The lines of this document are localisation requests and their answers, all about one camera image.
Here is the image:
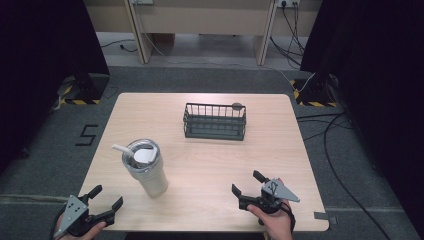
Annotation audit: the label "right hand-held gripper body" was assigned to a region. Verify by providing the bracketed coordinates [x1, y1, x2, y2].
[238, 178, 301, 215]

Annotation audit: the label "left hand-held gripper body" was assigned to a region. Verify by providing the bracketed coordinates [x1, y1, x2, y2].
[53, 195, 117, 239]

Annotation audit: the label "beige tumbler with clear lid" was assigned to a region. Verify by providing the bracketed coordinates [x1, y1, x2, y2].
[121, 138, 170, 199]

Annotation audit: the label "black wire basket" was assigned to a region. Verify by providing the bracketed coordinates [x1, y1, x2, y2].
[182, 102, 248, 142]

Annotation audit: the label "person's left hand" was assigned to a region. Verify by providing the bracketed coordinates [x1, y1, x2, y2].
[54, 221, 108, 240]

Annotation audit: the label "person's right hand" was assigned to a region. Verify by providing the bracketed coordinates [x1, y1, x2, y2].
[246, 199, 294, 240]

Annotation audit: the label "grey tape piece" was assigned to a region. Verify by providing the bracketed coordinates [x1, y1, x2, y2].
[313, 211, 338, 225]

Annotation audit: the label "black stand base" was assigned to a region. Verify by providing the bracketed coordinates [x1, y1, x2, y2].
[59, 73, 111, 106]
[289, 73, 338, 108]

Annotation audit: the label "black curtain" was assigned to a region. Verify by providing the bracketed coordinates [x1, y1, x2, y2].
[299, 0, 424, 231]
[0, 0, 111, 176]

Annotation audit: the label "black wrist strap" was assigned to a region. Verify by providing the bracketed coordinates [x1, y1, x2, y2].
[281, 201, 297, 234]

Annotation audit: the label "black floor cables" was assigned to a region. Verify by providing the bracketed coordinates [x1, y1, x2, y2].
[295, 112, 394, 240]

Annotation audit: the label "black cable bundle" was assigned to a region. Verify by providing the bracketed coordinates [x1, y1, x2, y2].
[269, 2, 306, 67]

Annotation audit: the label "white wall socket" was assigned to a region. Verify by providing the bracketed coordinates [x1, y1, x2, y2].
[277, 0, 301, 9]

